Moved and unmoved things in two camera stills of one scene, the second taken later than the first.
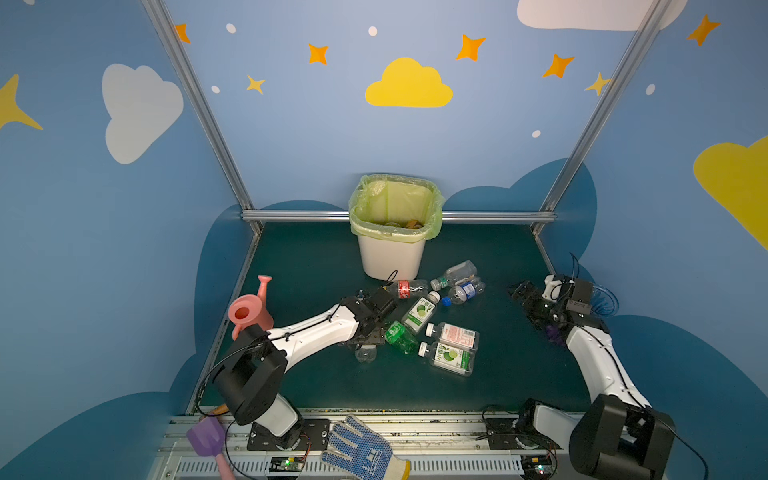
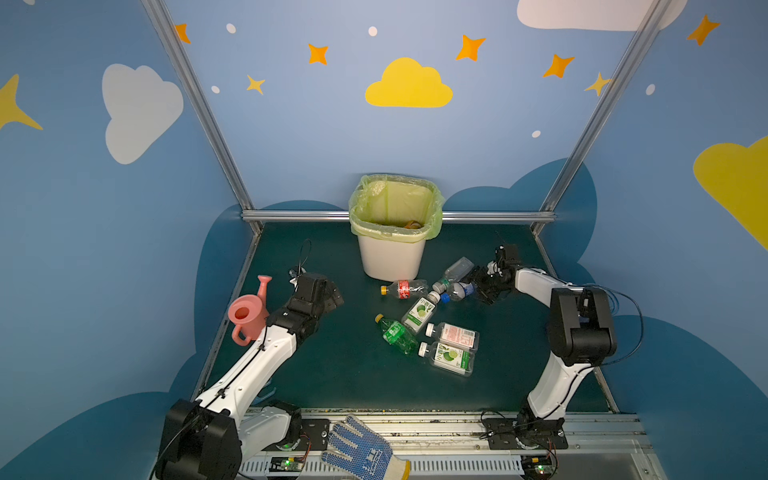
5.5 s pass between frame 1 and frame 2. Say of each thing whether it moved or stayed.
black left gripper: moved
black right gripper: moved
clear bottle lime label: stayed
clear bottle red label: stayed
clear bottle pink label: stayed
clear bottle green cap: stayed
